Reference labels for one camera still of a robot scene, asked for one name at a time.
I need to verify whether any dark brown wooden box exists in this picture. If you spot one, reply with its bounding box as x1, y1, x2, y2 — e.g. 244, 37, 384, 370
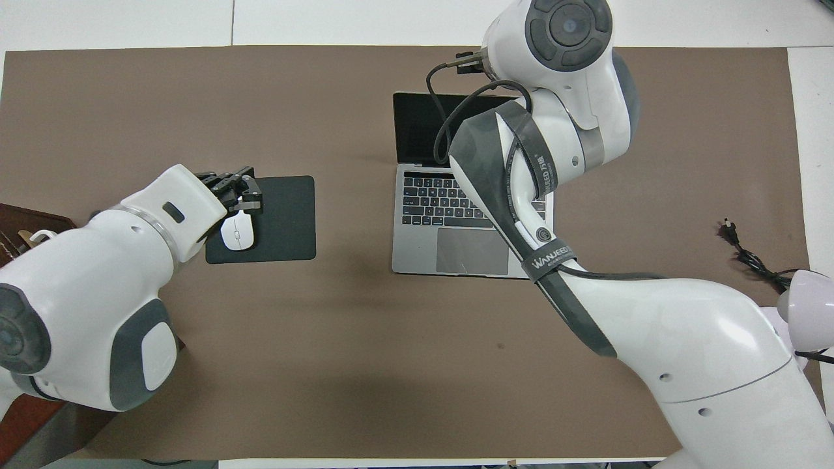
0, 203, 118, 469

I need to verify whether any black mouse pad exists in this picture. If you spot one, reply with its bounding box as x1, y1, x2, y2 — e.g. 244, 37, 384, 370
205, 175, 317, 264

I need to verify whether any white desk lamp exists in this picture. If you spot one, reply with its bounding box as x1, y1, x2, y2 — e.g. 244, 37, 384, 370
759, 268, 834, 369

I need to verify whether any black lamp power cable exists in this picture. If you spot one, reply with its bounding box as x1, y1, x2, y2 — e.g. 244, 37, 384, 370
720, 220, 792, 294

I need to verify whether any white computer mouse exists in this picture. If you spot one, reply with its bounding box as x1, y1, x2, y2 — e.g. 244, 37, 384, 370
220, 211, 256, 251

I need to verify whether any silver grey laptop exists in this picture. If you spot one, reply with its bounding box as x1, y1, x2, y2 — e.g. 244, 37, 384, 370
391, 92, 554, 279

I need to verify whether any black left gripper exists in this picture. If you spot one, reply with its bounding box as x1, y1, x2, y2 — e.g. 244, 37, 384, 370
194, 165, 265, 216

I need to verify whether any large brown table mat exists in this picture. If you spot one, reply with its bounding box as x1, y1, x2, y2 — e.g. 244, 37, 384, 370
0, 44, 812, 460

